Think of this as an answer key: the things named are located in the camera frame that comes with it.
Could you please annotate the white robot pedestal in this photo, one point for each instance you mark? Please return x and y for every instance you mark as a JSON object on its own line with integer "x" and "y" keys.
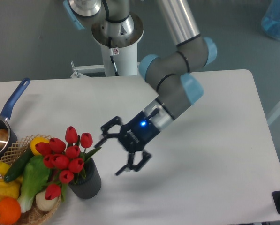
{"x": 119, "y": 49}

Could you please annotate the dark green cucumber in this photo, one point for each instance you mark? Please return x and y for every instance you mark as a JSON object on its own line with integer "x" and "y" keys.
{"x": 18, "y": 166}

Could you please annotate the yellow banana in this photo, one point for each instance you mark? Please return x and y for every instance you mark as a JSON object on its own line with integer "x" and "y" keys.
{"x": 4, "y": 167}

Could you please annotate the green bok choy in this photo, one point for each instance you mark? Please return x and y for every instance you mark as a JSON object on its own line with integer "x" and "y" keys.
{"x": 35, "y": 176}

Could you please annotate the white garlic bulb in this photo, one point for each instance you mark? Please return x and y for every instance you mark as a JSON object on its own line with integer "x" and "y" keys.
{"x": 44, "y": 204}

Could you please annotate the blue handled saucepan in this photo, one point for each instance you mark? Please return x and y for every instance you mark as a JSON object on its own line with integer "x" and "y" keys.
{"x": 7, "y": 111}

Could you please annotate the yellow squash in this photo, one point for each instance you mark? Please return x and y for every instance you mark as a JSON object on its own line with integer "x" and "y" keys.
{"x": 40, "y": 146}

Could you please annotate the yellow corn cob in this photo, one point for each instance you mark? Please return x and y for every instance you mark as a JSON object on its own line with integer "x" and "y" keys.
{"x": 9, "y": 189}

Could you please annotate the orange fruit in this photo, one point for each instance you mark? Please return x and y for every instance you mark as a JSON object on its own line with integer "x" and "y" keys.
{"x": 10, "y": 211}

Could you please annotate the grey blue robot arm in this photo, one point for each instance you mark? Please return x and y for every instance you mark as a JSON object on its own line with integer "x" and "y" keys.
{"x": 170, "y": 77}

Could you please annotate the woven wicker basket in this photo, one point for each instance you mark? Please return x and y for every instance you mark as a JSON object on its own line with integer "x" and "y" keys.
{"x": 34, "y": 216}

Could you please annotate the blue plastic bag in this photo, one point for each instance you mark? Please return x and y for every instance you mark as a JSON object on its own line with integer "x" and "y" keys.
{"x": 271, "y": 21}

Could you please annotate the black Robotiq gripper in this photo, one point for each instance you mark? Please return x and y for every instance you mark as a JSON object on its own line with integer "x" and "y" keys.
{"x": 137, "y": 133}

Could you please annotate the dark grey ribbed vase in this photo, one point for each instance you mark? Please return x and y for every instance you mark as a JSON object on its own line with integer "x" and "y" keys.
{"x": 87, "y": 187}

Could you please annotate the red tulip bouquet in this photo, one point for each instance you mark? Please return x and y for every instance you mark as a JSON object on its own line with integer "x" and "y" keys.
{"x": 67, "y": 161}

